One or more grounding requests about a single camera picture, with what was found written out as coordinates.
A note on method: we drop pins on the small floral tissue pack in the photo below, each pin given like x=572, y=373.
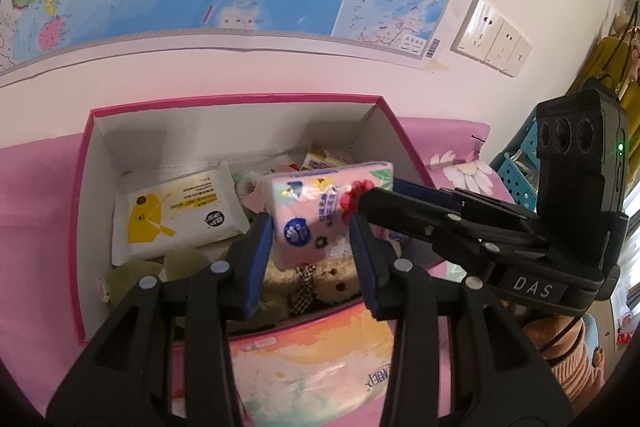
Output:
x=310, y=217

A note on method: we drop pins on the pink daisy print cloth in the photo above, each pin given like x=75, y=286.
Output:
x=30, y=187

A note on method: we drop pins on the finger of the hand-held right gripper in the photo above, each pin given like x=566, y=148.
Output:
x=400, y=214
x=420, y=192

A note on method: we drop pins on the person's right hand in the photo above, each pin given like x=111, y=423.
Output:
x=550, y=332

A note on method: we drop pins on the white wet wipes pack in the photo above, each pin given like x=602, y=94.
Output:
x=175, y=212

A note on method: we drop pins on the large pastel tissue pack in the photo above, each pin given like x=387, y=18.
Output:
x=310, y=367

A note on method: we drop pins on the green plush toy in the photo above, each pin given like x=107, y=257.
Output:
x=130, y=274

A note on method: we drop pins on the mustard yellow coat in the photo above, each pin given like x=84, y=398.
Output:
x=600, y=57

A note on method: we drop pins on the white wall socket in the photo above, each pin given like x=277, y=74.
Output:
x=519, y=57
x=502, y=44
x=477, y=29

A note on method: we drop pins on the beige teddy bear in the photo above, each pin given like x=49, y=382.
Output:
x=340, y=282

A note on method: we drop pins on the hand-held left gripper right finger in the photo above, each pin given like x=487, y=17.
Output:
x=365, y=267

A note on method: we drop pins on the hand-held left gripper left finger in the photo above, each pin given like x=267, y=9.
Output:
x=257, y=257

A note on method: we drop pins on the white coat stand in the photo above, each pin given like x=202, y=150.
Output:
x=632, y=47

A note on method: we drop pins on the blue perforated plastic rack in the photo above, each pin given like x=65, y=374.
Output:
x=515, y=177

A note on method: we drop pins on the green medical tape packet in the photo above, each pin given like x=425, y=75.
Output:
x=245, y=187

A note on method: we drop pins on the pink cardboard box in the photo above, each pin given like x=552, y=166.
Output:
x=200, y=132

